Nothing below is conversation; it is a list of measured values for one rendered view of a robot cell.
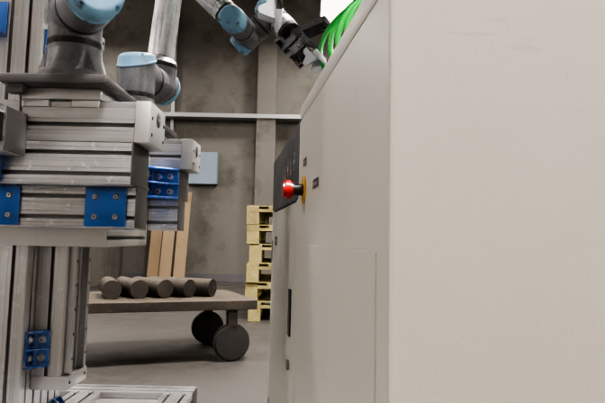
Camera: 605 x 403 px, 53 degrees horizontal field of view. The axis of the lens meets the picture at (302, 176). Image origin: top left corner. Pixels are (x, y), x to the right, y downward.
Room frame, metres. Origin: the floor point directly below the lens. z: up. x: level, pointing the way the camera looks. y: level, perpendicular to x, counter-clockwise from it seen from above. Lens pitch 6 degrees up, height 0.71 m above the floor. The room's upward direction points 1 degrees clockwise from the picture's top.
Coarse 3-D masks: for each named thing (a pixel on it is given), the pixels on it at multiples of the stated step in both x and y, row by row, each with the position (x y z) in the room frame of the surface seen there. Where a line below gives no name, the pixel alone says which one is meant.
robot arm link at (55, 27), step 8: (56, 8) 1.24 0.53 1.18; (56, 16) 1.26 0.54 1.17; (48, 24) 1.30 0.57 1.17; (56, 24) 1.28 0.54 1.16; (64, 24) 1.26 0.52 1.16; (48, 32) 1.30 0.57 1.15; (56, 32) 1.28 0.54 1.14; (64, 32) 1.27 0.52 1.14; (72, 32) 1.28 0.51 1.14; (80, 32) 1.27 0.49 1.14; (88, 32) 1.28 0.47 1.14; (96, 32) 1.30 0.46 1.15; (96, 40) 1.31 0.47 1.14
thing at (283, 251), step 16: (288, 208) 1.42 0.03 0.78; (288, 224) 1.41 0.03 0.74; (288, 240) 1.40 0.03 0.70; (272, 256) 1.88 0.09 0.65; (288, 256) 1.39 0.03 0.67; (272, 272) 1.87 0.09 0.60; (288, 272) 1.38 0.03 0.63; (272, 288) 1.85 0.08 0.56; (288, 288) 1.37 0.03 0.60; (272, 304) 1.84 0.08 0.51; (288, 304) 1.33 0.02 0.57; (272, 320) 1.82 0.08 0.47; (288, 320) 1.32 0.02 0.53; (272, 336) 1.81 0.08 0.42; (288, 336) 1.35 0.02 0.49; (272, 352) 1.79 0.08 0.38; (288, 352) 1.34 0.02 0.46; (272, 368) 1.78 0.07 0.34; (288, 368) 1.32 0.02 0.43; (272, 384) 1.76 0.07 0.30; (288, 384) 1.33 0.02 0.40; (272, 400) 1.75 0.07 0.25; (288, 400) 1.32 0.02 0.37
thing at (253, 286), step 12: (252, 216) 5.18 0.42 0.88; (264, 216) 5.75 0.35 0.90; (252, 228) 5.18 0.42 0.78; (264, 228) 5.18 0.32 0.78; (252, 240) 5.18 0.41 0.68; (264, 240) 6.11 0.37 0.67; (252, 252) 5.19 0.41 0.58; (264, 252) 6.37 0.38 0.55; (252, 264) 5.16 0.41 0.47; (264, 264) 5.75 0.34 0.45; (252, 276) 5.16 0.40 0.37; (264, 276) 5.95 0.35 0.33; (252, 288) 5.19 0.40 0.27; (264, 288) 5.19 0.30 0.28; (264, 300) 5.28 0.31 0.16; (252, 312) 5.19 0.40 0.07
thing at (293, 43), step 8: (288, 24) 1.78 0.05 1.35; (296, 24) 1.80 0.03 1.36; (280, 32) 1.79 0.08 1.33; (288, 32) 1.80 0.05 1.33; (280, 40) 1.81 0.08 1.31; (288, 40) 1.76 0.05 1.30; (296, 40) 1.75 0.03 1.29; (288, 48) 1.76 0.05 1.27; (296, 48) 1.75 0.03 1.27; (304, 48) 1.75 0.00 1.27; (288, 56) 1.75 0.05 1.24; (296, 56) 1.78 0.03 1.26; (304, 56) 1.78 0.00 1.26; (296, 64) 1.81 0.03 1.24
